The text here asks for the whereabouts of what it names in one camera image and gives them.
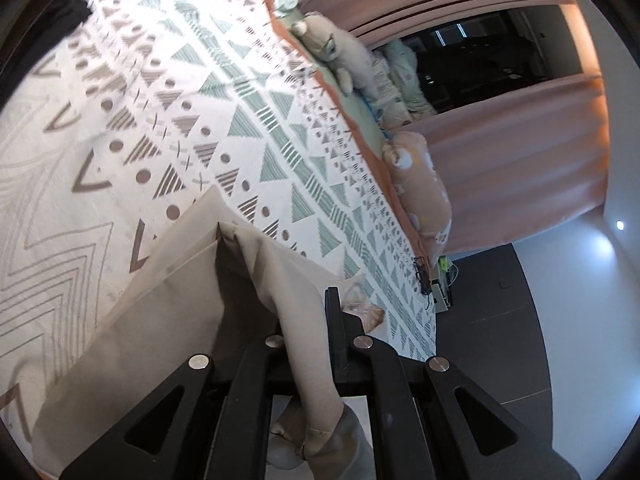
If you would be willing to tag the beige plush animal toy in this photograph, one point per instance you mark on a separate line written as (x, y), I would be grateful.
(343, 54)

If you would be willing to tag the right pink curtain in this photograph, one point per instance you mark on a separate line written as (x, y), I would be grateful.
(523, 162)

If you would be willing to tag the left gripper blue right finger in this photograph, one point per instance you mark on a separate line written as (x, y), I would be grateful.
(428, 419)

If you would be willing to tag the black folded garment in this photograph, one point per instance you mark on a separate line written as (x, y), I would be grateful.
(66, 15)

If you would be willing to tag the green bedding pile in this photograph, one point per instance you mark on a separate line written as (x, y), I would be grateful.
(400, 98)

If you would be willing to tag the beige jacket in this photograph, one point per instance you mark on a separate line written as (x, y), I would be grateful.
(214, 284)

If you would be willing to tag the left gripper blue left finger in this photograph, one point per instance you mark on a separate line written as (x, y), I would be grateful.
(202, 422)

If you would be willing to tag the orange plush pillow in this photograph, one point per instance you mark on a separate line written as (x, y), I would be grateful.
(420, 190)

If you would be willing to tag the patterned white bed blanket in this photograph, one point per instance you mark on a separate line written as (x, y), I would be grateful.
(126, 124)

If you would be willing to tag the white bedside nightstand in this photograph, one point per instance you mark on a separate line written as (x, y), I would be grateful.
(443, 275)

